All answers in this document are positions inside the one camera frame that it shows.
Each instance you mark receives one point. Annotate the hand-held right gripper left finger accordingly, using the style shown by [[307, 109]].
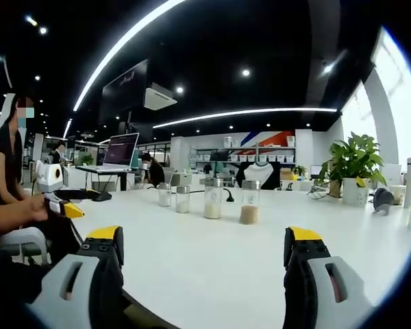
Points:
[[72, 284]]

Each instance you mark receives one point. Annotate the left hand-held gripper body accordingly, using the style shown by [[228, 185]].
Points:
[[48, 178]]

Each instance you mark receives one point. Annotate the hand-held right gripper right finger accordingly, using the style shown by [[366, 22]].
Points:
[[323, 288]]

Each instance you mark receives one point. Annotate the small glass seasoning bottle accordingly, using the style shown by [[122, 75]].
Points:
[[182, 202], [164, 196]]

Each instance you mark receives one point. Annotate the tall seasoning bottle brown powder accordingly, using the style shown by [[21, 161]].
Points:
[[249, 209]]

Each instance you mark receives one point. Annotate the tall seasoning bottle white powder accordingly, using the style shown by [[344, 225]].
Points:
[[213, 202]]

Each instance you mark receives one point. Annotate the person's left hand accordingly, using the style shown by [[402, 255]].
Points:
[[36, 207]]

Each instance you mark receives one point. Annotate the black computer mouse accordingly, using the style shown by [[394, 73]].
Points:
[[102, 196]]

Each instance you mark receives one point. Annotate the small green plant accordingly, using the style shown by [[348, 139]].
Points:
[[86, 160], [299, 170]]

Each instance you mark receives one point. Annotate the white standing desk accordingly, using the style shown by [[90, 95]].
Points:
[[104, 170]]

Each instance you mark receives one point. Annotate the white office chair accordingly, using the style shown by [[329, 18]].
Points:
[[24, 240]]

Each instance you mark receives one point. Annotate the person's dark trousers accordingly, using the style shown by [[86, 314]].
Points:
[[10, 277]]

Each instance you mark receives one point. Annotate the open laptop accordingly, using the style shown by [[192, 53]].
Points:
[[121, 150]]

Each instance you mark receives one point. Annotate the white storage box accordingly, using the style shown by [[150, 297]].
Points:
[[182, 179]]

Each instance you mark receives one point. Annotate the hanging black screen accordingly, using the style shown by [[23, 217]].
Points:
[[123, 90]]

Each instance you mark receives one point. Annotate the computer monitor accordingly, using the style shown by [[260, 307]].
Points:
[[316, 171]]

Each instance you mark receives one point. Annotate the brown cardboard box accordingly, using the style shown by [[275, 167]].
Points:
[[287, 174]]

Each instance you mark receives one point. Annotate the ceiling air conditioner unit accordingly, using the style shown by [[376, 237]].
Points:
[[159, 97]]

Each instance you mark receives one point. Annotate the black and white shirt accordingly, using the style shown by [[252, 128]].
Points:
[[258, 174]]

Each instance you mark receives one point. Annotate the large green potted plant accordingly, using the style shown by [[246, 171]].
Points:
[[354, 161]]

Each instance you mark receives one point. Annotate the black gooseneck stand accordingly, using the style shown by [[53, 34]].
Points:
[[229, 197]]

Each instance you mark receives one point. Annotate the shelf with white bins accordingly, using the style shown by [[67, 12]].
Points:
[[257, 154]]

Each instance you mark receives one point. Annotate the long curved ceiling light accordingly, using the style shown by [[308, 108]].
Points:
[[123, 41]]

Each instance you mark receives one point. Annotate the straight ceiling light strip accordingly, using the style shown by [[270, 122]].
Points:
[[246, 112]]

